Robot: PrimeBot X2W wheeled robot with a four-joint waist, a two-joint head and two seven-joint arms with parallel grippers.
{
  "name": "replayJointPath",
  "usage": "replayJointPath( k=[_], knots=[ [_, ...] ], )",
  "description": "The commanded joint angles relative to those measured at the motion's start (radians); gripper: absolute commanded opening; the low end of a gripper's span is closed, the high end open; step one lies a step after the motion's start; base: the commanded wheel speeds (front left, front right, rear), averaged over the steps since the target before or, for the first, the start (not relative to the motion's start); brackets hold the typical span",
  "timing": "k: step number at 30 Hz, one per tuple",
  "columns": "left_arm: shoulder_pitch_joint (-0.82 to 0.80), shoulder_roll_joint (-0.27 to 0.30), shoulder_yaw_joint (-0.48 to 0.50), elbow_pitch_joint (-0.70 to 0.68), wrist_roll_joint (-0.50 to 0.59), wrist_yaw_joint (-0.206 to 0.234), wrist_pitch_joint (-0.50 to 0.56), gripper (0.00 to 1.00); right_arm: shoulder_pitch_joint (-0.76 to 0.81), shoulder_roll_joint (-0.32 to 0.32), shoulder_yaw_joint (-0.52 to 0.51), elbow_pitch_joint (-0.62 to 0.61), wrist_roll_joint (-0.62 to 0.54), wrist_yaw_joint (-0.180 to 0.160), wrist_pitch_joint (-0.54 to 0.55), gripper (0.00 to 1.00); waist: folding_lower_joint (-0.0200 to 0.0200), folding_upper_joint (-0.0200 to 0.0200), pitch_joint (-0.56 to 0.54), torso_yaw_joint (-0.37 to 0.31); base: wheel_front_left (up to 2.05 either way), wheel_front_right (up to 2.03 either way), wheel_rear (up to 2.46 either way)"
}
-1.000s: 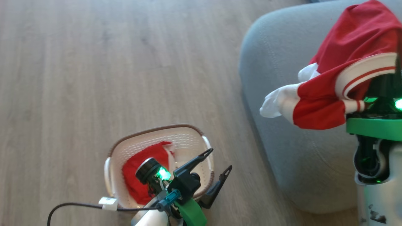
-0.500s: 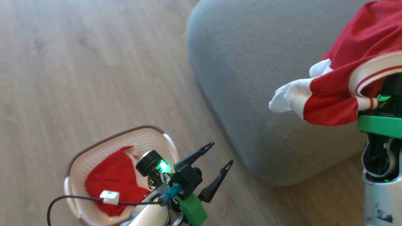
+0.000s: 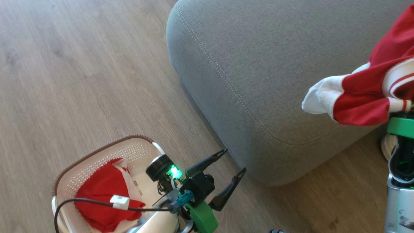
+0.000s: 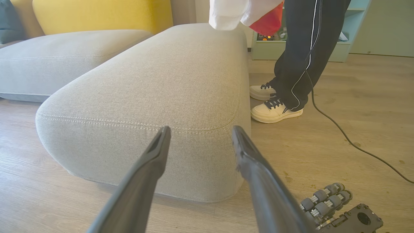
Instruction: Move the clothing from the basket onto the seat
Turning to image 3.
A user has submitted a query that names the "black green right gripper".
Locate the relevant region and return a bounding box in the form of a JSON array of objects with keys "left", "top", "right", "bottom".
[{"left": 387, "top": 116, "right": 414, "bottom": 188}]

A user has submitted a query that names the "round beige disc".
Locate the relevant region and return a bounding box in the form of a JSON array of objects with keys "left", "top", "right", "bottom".
[{"left": 381, "top": 133, "right": 398, "bottom": 161}]

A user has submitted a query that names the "white cable tag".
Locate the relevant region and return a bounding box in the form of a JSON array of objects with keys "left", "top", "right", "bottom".
[{"left": 110, "top": 194, "right": 130, "bottom": 210}]

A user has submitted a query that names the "grey fabric sofa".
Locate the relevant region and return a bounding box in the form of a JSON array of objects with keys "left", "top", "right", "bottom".
[{"left": 166, "top": 0, "right": 414, "bottom": 187}]

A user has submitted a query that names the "cream perforated plastic laundry basket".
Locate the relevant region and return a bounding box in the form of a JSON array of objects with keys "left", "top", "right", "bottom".
[{"left": 52, "top": 134, "right": 167, "bottom": 233}]

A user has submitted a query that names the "thin black cable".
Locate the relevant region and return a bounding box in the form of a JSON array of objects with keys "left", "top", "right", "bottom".
[{"left": 54, "top": 198, "right": 173, "bottom": 233}]

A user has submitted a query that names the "red white sports jersey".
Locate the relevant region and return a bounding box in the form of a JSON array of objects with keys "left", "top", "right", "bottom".
[
  {"left": 75, "top": 158, "right": 146, "bottom": 233},
  {"left": 301, "top": 4, "right": 414, "bottom": 127}
]

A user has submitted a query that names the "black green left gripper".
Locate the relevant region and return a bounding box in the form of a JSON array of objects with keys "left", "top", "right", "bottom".
[{"left": 179, "top": 149, "right": 247, "bottom": 233}]

